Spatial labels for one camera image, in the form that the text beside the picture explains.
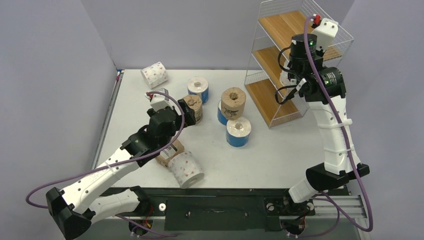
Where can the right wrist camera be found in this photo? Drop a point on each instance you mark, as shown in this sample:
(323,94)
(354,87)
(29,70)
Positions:
(325,29)

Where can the brown roll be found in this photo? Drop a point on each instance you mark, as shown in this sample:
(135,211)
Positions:
(169,153)
(195,103)
(233,102)

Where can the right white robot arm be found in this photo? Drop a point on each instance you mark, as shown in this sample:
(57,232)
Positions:
(324,90)

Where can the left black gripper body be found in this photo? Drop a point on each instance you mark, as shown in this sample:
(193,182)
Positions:
(188,120)

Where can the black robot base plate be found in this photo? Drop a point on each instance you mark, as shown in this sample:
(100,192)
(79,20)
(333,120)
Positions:
(221,209)

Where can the white floral roll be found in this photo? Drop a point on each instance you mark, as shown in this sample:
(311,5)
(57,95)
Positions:
(186,169)
(155,75)

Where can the white floral roll front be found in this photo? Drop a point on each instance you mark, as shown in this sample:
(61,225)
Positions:
(186,169)

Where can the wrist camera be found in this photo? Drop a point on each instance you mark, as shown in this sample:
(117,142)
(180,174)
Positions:
(325,29)
(158,101)

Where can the blue wrapped roll under stack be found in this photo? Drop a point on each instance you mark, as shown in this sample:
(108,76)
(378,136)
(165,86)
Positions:
(221,118)

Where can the blue wrapped roll back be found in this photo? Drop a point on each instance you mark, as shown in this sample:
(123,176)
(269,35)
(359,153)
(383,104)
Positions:
(198,86)

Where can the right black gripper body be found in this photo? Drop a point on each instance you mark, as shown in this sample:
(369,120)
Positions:
(291,78)

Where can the white floral roll back left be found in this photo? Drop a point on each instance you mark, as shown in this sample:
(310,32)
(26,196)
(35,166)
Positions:
(155,75)

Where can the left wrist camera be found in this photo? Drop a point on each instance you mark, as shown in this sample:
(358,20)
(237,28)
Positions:
(158,101)

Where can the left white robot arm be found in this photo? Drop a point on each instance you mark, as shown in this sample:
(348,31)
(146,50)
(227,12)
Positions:
(79,205)

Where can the blue wrapped roll front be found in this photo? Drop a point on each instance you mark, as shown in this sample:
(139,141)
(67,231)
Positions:
(238,131)

